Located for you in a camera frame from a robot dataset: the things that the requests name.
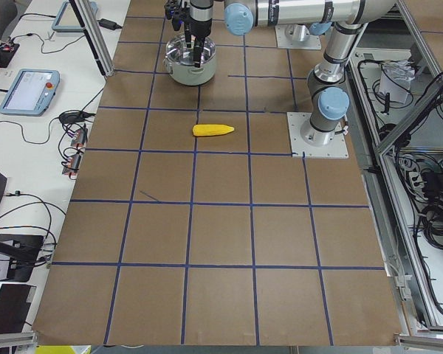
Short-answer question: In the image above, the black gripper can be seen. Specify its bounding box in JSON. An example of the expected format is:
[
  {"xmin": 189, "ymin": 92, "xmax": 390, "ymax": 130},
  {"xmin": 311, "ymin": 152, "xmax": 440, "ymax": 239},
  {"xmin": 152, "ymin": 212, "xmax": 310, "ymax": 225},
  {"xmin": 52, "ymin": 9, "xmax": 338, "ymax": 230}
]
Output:
[{"xmin": 165, "ymin": 0, "xmax": 205, "ymax": 68}]

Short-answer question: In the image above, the glass pot lid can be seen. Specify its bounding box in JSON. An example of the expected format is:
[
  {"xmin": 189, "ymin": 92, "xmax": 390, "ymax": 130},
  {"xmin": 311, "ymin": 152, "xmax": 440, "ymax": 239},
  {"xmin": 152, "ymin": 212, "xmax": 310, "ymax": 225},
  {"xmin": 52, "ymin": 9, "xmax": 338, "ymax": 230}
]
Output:
[{"xmin": 165, "ymin": 33, "xmax": 216, "ymax": 66}]

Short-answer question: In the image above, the yellow corn cob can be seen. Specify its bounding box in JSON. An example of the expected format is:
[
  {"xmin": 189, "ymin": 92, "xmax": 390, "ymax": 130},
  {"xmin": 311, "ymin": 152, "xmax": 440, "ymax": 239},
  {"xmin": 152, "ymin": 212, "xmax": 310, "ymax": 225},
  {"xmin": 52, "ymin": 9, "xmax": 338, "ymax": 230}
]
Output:
[{"xmin": 192, "ymin": 124, "xmax": 235, "ymax": 137}]

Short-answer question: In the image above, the pale green electric pot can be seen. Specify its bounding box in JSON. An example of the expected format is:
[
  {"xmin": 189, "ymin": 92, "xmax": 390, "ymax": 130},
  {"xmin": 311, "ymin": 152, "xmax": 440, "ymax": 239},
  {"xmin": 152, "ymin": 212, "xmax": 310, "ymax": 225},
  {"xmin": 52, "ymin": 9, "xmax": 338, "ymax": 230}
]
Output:
[{"xmin": 164, "ymin": 56, "xmax": 217, "ymax": 86}]

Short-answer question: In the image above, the black power adapter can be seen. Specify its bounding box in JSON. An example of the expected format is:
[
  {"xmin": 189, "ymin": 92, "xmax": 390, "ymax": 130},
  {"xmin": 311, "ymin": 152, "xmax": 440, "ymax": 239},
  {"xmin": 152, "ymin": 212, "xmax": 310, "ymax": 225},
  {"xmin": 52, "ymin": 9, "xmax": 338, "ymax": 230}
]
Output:
[{"xmin": 97, "ymin": 18, "xmax": 123, "ymax": 30}]

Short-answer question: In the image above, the far teach pendant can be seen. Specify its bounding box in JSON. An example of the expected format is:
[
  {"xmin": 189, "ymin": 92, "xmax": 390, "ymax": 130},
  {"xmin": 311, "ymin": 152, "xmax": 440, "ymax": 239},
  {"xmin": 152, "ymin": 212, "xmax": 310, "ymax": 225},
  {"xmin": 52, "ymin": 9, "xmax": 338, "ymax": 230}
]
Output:
[{"xmin": 52, "ymin": 1, "xmax": 83, "ymax": 33}]

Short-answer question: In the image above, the teach pendant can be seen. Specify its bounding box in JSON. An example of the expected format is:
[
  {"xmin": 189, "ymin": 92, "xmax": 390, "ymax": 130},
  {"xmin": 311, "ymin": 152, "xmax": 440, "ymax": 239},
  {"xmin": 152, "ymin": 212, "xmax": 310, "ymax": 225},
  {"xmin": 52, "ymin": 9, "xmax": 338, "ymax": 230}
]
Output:
[
  {"xmin": 0, "ymin": 69, "xmax": 61, "ymax": 117},
  {"xmin": 52, "ymin": 1, "xmax": 83, "ymax": 33}
]

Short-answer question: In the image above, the near teach pendant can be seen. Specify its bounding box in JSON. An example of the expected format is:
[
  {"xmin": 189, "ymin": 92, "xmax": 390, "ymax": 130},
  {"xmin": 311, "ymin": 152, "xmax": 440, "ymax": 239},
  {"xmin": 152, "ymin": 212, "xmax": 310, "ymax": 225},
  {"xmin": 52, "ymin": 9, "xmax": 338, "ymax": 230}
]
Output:
[{"xmin": 0, "ymin": 69, "xmax": 61, "ymax": 117}]

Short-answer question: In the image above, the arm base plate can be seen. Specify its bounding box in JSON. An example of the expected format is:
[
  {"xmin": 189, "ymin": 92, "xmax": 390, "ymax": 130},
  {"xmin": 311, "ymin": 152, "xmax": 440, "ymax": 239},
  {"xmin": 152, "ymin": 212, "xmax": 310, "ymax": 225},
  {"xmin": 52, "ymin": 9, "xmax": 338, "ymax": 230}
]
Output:
[
  {"xmin": 287, "ymin": 112, "xmax": 348, "ymax": 159},
  {"xmin": 275, "ymin": 24, "xmax": 321, "ymax": 50}
]

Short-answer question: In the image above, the aluminium frame post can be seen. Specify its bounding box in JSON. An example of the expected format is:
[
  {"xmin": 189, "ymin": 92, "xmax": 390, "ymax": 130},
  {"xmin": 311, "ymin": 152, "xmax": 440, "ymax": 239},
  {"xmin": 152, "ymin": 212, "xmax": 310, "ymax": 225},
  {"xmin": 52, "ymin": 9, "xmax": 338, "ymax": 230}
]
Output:
[{"xmin": 69, "ymin": 0, "xmax": 114, "ymax": 77}]

